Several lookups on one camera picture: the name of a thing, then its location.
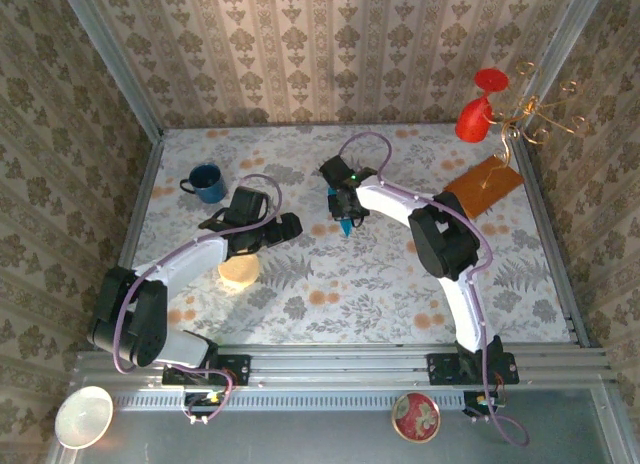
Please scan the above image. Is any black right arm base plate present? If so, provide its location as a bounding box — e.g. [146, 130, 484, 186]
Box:
[426, 351, 520, 385]

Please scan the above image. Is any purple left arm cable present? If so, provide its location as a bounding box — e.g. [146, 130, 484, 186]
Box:
[112, 173, 285, 425]

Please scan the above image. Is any white bowl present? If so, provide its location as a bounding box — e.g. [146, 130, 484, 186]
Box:
[53, 385, 115, 450]

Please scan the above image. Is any round tan wooden coaster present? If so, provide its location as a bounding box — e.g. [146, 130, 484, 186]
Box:
[218, 253, 261, 293]

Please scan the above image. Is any aluminium mounting rail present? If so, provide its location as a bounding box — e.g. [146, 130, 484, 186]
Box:
[73, 342, 615, 387]

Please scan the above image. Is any red floral plate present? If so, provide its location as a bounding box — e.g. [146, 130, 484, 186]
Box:
[390, 391, 442, 444]

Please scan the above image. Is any aluminium frame post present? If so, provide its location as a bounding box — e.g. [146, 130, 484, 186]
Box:
[58, 0, 166, 141]
[517, 0, 611, 143]

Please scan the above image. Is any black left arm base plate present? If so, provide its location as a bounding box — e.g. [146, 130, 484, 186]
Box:
[162, 353, 251, 387]

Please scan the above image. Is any small circuit board with wires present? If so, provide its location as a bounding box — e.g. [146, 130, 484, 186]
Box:
[183, 389, 226, 410]
[463, 391, 507, 419]

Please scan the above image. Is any aluminium table side rail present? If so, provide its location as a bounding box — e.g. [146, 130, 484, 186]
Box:
[93, 131, 166, 350]
[513, 133, 592, 348]

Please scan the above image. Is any red plastic wine glass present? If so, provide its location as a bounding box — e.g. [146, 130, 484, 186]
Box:
[454, 67, 511, 145]

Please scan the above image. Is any dark blue enamel mug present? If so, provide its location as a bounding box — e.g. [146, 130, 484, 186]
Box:
[178, 162, 229, 205]

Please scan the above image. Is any gold wire cup stand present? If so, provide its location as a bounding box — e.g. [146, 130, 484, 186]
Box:
[442, 61, 591, 220]

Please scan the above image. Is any slotted grey cable duct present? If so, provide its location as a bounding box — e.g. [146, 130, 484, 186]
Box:
[110, 387, 467, 412]

